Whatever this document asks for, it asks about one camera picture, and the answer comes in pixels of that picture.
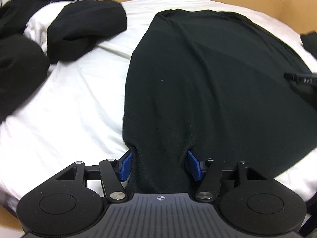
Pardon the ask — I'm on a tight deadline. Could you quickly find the black fleece garment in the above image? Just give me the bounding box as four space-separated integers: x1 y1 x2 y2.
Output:
122 10 316 193

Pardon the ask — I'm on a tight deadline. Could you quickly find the black folded garment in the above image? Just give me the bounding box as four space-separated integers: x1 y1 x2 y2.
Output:
300 31 317 59

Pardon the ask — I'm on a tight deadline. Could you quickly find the white bed sheet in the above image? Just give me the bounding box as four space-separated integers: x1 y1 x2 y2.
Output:
1 0 316 211

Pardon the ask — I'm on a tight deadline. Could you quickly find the black garment pile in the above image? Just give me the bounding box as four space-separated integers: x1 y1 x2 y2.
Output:
46 0 127 64

